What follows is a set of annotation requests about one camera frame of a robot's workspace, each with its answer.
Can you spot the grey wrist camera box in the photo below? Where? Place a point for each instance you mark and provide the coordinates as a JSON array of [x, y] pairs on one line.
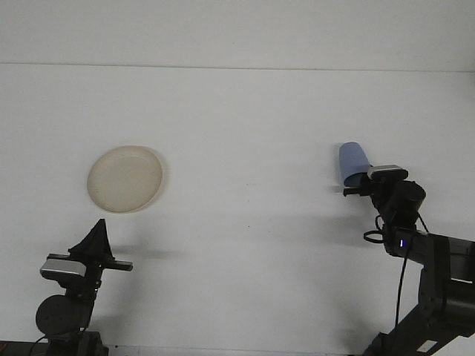
[[61, 269], [387, 171]]

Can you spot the pale round plate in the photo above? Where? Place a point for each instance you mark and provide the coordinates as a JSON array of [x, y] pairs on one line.
[[126, 180]]

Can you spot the dark mounting platform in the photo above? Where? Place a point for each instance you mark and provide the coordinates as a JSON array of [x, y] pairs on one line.
[[15, 350]]

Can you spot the pale blue cup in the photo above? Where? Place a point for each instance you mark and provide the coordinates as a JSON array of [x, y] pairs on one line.
[[352, 159]]

